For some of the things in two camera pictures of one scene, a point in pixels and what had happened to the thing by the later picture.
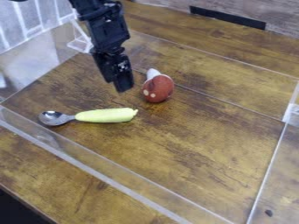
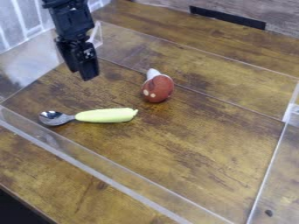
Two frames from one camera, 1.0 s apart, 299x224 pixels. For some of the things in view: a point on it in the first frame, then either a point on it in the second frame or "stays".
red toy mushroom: (158, 87) stays
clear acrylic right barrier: (275, 203) stays
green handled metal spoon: (98, 115) stays
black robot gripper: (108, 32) to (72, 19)
